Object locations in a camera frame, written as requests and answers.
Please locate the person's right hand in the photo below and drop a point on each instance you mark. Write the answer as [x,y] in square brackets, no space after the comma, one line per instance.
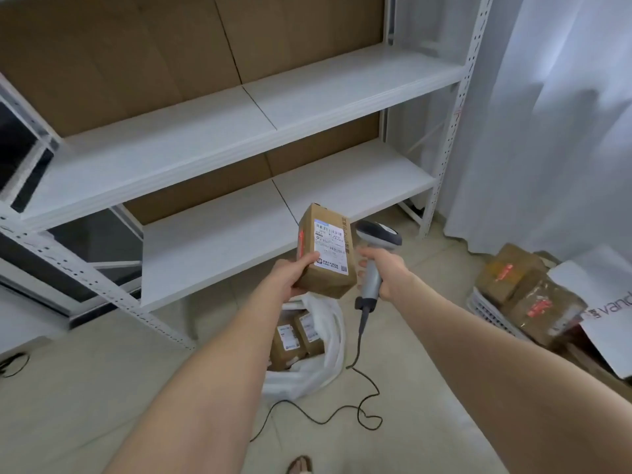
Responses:
[387,271]

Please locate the person's left hand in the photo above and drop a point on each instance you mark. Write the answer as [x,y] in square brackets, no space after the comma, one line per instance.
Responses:
[282,280]

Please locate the person's right fingers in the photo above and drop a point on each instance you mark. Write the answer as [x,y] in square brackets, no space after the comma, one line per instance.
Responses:
[362,264]

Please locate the person's left thumb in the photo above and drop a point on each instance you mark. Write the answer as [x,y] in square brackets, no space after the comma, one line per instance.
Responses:
[305,261]

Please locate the grey handheld barcode scanner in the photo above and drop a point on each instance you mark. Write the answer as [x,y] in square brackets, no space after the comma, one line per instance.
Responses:
[371,281]

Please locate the labelled brown cardboard parcel box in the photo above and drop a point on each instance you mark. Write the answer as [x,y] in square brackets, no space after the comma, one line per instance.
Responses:
[330,251]

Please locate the person's left forearm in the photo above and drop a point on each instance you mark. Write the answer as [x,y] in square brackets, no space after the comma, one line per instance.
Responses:
[212,385]

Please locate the person's right forearm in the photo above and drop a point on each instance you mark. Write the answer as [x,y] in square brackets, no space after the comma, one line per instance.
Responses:
[498,360]

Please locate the small labelled cardboard parcel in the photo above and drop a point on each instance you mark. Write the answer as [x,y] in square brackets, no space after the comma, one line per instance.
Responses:
[286,343]
[310,330]

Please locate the white plastic bag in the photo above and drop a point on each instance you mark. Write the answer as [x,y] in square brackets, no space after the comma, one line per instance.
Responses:
[323,360]

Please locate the brown cardboard backing sheet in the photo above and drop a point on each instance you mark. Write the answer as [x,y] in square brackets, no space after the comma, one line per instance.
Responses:
[301,29]
[207,185]
[108,54]

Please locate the white plastic basket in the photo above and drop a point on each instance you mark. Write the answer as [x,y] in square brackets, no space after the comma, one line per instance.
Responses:
[489,313]

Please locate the red-taped brown cardboard parcel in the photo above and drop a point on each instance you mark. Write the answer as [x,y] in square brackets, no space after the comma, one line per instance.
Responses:
[508,273]
[545,306]

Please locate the white metal shelf rack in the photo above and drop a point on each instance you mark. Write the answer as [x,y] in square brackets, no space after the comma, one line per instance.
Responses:
[207,138]

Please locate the person's sandal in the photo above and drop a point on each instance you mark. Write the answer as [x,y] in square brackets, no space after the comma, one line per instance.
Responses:
[299,465]

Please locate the white curtain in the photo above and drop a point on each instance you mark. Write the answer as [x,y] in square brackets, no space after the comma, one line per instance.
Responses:
[553,118]

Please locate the white printed paper bag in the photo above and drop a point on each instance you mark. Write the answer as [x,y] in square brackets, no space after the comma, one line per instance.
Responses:
[610,310]

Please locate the white board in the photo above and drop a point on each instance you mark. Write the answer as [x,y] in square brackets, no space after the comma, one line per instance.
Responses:
[27,318]

